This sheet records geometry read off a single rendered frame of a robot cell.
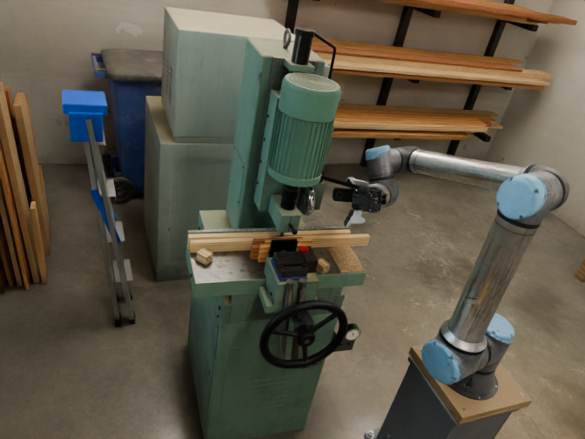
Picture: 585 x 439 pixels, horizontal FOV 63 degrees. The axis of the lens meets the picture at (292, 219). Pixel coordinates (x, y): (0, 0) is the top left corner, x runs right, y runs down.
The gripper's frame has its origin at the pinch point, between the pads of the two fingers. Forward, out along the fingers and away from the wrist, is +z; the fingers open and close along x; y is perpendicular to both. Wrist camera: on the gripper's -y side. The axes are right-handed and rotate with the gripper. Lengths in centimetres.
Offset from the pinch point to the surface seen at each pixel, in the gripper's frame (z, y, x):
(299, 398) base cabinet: -26, -25, 88
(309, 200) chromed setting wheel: -16.7, -20.7, 3.3
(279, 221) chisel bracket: 2.0, -21.8, 8.7
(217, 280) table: 21.6, -32.1, 26.4
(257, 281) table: 11.8, -23.5, 27.4
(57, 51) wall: -77, -248, -67
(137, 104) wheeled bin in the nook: -84, -181, -34
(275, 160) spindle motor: 9.7, -19.8, -11.8
